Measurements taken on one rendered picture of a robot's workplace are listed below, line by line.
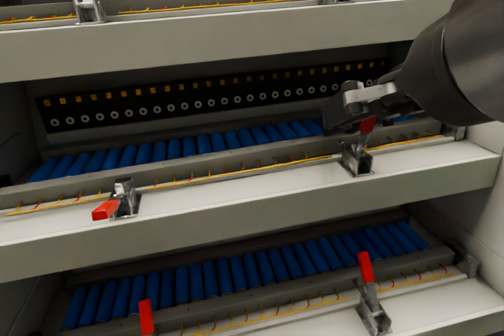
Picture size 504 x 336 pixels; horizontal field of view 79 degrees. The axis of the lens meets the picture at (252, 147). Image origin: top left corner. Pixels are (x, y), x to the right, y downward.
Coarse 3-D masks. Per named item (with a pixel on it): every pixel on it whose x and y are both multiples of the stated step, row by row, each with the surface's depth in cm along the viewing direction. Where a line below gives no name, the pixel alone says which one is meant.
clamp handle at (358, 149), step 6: (366, 120) 32; (372, 120) 32; (360, 126) 33; (366, 126) 33; (372, 126) 33; (360, 132) 34; (366, 132) 33; (360, 138) 34; (366, 138) 34; (360, 144) 34; (354, 150) 36; (360, 150) 35
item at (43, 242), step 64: (128, 128) 46; (448, 128) 42; (192, 192) 35; (256, 192) 34; (320, 192) 34; (384, 192) 36; (448, 192) 38; (0, 256) 29; (64, 256) 31; (128, 256) 32
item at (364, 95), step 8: (392, 80) 23; (360, 88) 24; (368, 88) 23; (376, 88) 23; (384, 88) 23; (392, 88) 22; (344, 96) 24; (352, 96) 23; (360, 96) 23; (368, 96) 23; (376, 96) 23; (344, 104) 25
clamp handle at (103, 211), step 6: (114, 186) 31; (120, 186) 31; (120, 192) 31; (114, 198) 30; (120, 198) 30; (102, 204) 27; (108, 204) 27; (114, 204) 27; (96, 210) 25; (102, 210) 25; (108, 210) 25; (114, 210) 27; (96, 216) 25; (102, 216) 25; (108, 216) 25
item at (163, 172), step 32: (384, 128) 41; (416, 128) 42; (192, 160) 37; (224, 160) 37; (256, 160) 38; (288, 160) 40; (0, 192) 33; (32, 192) 33; (64, 192) 34; (96, 192) 35
